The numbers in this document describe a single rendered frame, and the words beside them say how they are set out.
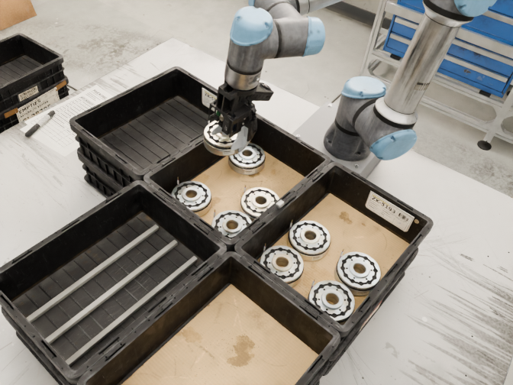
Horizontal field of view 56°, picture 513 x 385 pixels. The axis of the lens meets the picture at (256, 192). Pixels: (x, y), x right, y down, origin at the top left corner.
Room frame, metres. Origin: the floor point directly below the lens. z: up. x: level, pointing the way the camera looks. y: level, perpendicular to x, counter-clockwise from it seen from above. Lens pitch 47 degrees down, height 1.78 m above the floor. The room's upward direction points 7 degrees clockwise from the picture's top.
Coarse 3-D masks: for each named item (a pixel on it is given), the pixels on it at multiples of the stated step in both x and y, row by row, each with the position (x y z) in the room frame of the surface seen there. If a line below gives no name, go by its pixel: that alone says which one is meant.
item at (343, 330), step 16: (320, 176) 0.88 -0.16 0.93; (352, 176) 0.90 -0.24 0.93; (304, 192) 0.82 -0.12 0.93; (384, 192) 0.85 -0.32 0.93; (432, 224) 0.77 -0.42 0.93; (240, 240) 0.65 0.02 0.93; (416, 240) 0.72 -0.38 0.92; (400, 256) 0.66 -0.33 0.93; (272, 272) 0.58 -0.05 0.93; (288, 288) 0.54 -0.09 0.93; (384, 288) 0.58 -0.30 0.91; (304, 304) 0.51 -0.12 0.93; (368, 304) 0.53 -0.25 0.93; (352, 320) 0.49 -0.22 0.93
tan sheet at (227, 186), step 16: (224, 160) 1.00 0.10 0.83; (272, 160) 1.02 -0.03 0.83; (208, 176) 0.93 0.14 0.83; (224, 176) 0.94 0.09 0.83; (240, 176) 0.94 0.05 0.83; (256, 176) 0.95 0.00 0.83; (272, 176) 0.96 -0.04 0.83; (288, 176) 0.97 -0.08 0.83; (304, 176) 0.97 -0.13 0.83; (224, 192) 0.88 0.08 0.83; (240, 192) 0.88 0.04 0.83; (224, 208) 0.82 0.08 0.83
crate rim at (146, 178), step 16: (192, 144) 0.94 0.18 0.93; (304, 144) 1.00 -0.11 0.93; (176, 160) 0.88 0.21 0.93; (144, 176) 0.80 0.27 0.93; (160, 192) 0.76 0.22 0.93; (288, 192) 0.81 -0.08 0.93; (272, 208) 0.75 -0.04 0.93; (208, 224) 0.68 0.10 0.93; (256, 224) 0.70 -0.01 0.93; (224, 240) 0.64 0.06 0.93
